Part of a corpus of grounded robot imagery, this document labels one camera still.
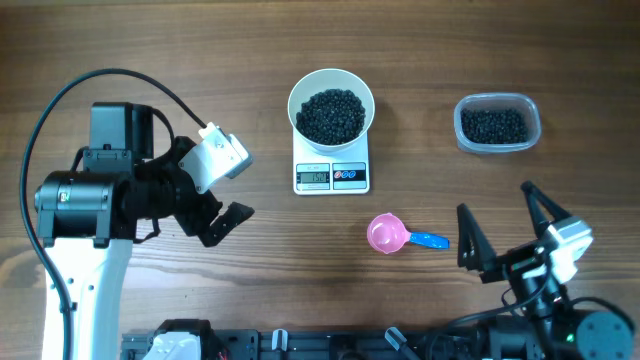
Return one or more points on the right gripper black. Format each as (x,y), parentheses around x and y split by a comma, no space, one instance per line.
(516,262)

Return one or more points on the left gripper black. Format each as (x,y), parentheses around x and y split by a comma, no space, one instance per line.
(198,220)

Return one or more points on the pink scoop blue handle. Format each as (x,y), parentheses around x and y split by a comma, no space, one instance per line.
(387,234)

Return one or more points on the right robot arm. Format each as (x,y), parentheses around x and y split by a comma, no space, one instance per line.
(560,327)

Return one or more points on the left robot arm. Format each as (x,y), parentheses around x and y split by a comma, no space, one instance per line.
(88,215)

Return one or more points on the white digital kitchen scale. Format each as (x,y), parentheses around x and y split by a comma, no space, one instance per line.
(343,172)

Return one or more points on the black beans in bowl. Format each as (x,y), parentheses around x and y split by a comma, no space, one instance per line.
(331,117)

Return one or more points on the white bowl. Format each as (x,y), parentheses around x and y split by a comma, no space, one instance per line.
(331,78)

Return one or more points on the black beans in container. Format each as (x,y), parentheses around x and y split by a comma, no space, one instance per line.
(502,126)

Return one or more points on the clear plastic container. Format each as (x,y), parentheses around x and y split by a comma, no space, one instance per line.
(495,101)

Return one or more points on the black aluminium base frame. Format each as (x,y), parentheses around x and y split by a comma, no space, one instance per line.
(195,339)

